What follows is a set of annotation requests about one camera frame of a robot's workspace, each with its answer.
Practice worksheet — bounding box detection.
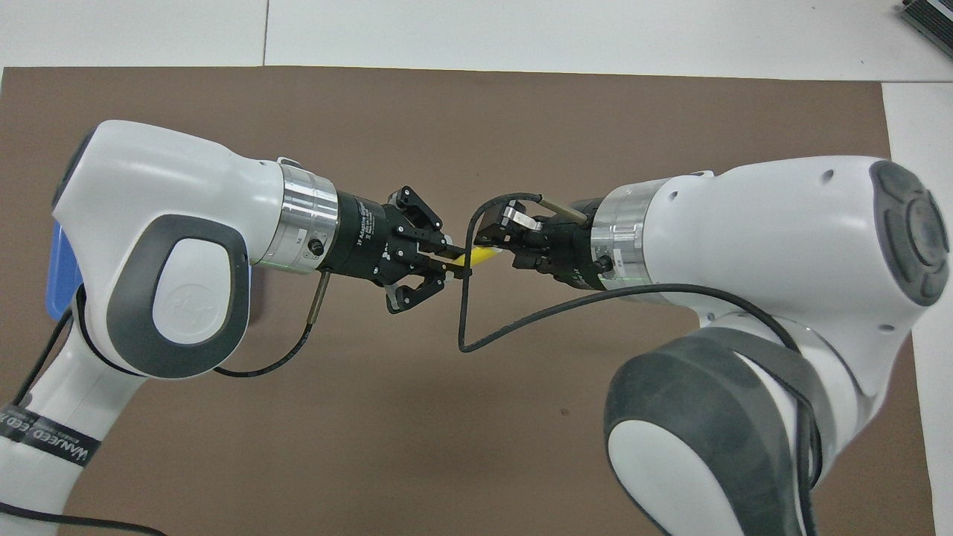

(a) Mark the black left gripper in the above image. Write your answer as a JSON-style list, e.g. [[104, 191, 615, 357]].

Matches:
[[328, 185, 474, 316]]

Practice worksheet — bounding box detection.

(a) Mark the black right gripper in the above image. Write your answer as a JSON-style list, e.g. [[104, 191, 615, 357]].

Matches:
[[474, 197, 620, 293]]

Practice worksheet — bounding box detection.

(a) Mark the yellow pen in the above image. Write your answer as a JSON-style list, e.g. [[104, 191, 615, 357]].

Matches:
[[447, 246, 498, 270]]

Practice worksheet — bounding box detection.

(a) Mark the blue plastic tray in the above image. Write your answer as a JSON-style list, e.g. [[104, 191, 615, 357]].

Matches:
[[46, 223, 84, 322]]

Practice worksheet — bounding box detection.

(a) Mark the brown table mat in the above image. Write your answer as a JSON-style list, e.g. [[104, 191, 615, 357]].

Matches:
[[0, 66, 937, 536]]

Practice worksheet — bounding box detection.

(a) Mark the grey ribbed device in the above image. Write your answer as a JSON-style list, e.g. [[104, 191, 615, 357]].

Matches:
[[897, 0, 953, 49]]

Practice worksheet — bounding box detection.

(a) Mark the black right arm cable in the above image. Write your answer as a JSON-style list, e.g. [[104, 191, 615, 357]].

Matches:
[[458, 192, 823, 492]]

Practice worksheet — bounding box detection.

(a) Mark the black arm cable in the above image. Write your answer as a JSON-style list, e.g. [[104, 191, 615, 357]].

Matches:
[[458, 192, 823, 492], [0, 269, 333, 536]]

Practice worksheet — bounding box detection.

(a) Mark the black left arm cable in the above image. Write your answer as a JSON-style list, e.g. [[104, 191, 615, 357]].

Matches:
[[0, 269, 333, 536]]

